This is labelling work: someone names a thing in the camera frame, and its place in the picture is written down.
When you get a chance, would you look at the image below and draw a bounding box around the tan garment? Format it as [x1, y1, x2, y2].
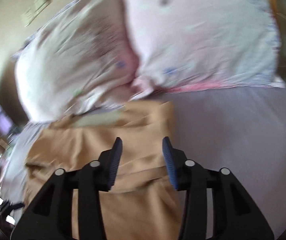
[24, 100, 182, 239]

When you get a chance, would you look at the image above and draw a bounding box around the lavender bed sheet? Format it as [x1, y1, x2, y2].
[0, 86, 286, 240]

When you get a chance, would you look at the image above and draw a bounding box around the tree print pillow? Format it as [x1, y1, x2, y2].
[15, 0, 137, 122]

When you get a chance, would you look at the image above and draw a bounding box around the pink floral pillow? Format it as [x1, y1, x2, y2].
[123, 0, 281, 94]

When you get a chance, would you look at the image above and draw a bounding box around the white wall switch plate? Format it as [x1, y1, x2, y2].
[22, 0, 52, 27]

